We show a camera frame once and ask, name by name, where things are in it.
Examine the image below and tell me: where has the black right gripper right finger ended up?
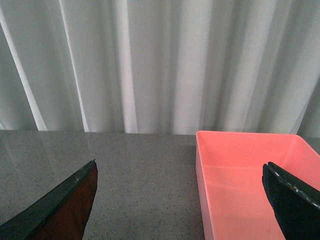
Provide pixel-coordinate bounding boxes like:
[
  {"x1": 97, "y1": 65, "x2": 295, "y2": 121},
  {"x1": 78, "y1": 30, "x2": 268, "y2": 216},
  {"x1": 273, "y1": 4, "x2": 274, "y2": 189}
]
[{"x1": 262, "y1": 162, "x2": 320, "y2": 240}]

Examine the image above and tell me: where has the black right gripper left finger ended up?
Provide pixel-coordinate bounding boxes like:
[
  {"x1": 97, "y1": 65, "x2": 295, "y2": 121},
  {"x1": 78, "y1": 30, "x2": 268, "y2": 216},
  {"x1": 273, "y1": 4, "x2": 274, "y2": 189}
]
[{"x1": 0, "y1": 160, "x2": 98, "y2": 240}]

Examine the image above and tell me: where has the pink plastic tray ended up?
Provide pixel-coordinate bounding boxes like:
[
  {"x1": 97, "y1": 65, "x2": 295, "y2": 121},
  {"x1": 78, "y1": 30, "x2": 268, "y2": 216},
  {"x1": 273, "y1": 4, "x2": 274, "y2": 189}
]
[{"x1": 196, "y1": 131, "x2": 320, "y2": 240}]

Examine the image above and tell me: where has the white pleated curtain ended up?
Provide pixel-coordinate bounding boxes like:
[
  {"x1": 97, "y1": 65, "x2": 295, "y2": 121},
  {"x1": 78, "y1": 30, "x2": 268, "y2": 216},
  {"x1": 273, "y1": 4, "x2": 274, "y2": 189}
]
[{"x1": 0, "y1": 0, "x2": 320, "y2": 137}]

